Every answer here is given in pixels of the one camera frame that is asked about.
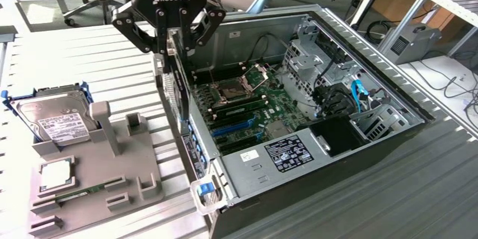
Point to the black graphics card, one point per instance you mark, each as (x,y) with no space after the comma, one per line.
(180,82)

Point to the office chair base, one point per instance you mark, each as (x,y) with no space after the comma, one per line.
(90,9)

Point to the thin metal locking lever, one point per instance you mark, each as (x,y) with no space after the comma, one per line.
(213,78)

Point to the metal socket cover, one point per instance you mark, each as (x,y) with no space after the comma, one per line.
(256,74)

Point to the CPU socket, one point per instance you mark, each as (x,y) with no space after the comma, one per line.
(228,91)

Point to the metal drive cage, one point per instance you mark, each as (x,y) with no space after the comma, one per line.
(305,65)

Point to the black installed RAM stick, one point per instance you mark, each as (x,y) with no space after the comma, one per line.
(240,110)

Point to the green motherboard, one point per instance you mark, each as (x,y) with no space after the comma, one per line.
(258,110)

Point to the blue expansion slot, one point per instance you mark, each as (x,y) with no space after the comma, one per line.
(232,127)

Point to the hard disk in blue caddy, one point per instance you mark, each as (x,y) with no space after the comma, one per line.
(53,116)

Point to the black expansion slot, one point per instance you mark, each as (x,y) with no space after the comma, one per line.
(241,143)

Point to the grey parts rack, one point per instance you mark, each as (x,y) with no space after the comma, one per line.
(113,172)

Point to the grey power supply unit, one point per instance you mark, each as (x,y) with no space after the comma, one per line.
(269,172)

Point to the silver CPU chip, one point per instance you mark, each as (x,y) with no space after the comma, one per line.
(57,174)

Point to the grey controller box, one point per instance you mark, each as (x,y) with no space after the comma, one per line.
(416,43)

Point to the metal disk bay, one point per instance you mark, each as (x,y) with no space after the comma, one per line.
(377,122)

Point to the green RAM stick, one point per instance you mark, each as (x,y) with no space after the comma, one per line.
(85,192)

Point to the open black PC case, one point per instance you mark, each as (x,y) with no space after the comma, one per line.
(336,188)

